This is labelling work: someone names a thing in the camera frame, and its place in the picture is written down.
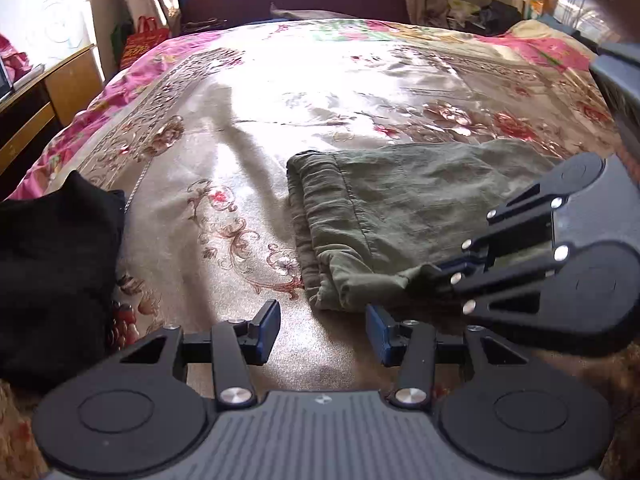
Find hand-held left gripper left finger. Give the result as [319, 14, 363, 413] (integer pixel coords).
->
[120, 299, 281, 407]

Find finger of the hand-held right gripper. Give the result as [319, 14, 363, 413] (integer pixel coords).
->
[429, 244, 573, 322]
[434, 172, 568, 279]

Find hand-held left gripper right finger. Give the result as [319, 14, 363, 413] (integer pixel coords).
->
[365, 303, 530, 407]

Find olive green pants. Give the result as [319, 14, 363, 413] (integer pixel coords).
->
[286, 139, 568, 312]

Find floral satin bedspread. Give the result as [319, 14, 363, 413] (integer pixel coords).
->
[0, 17, 640, 466]

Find black folded cloth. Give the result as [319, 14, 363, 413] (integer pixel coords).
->
[0, 170, 127, 393]

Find black bag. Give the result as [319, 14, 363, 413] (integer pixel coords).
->
[472, 0, 523, 37]

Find dark wooden board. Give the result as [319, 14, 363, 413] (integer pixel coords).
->
[554, 0, 640, 56]

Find yellow packet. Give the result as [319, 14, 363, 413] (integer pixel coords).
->
[527, 0, 557, 21]

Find grey pillow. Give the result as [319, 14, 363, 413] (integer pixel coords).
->
[269, 2, 328, 23]

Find red shopping bag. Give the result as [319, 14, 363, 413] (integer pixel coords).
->
[120, 16, 172, 70]

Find wooden bedside cabinet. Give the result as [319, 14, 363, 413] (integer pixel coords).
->
[0, 44, 105, 200]

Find pink cloth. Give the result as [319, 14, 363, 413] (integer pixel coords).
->
[0, 34, 32, 86]

